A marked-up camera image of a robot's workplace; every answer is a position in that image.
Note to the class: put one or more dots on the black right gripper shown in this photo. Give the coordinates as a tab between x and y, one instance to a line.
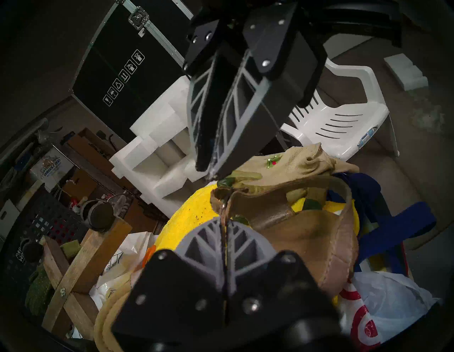
354	21

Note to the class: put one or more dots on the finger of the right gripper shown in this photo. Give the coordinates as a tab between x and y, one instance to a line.
207	49

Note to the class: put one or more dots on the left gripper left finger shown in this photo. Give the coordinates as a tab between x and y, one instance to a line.
177	294

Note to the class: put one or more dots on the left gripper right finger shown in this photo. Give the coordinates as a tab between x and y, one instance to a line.
276	294

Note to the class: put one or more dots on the tan flower sandal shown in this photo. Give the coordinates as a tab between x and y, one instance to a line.
312	241

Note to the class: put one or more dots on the white metal cabinet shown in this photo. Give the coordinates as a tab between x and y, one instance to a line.
340	46

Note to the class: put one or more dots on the white printed shopping bag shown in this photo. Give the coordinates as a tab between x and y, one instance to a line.
120	255

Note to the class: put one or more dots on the black flight case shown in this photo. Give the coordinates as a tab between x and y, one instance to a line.
134	53

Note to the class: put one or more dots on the yellow towel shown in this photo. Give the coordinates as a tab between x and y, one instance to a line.
188	216

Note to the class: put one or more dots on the white plastic chair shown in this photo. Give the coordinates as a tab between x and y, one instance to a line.
347	120

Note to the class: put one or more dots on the white foam packing insert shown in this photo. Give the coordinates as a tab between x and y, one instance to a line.
156	120

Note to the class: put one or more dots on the tan green-fingered garden glove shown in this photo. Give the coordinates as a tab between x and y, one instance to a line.
301	163

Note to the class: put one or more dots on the wooden cross caster dolly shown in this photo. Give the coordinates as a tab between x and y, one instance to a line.
88	255

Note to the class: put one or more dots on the white red-print plastic bag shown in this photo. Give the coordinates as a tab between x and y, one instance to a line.
390	305

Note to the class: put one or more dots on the small white foam piece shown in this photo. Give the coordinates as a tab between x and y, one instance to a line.
406	72

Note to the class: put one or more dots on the blue tote bag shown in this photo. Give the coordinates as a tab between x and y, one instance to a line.
390	227

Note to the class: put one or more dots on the green knit glove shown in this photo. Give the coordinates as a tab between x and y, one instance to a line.
39	294

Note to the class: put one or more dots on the small brown cardboard box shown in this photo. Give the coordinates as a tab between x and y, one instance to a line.
79	184

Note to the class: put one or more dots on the dark plastic mesh basket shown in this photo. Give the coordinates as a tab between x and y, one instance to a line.
42	220

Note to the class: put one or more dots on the white storage bin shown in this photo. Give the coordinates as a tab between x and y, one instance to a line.
9	216

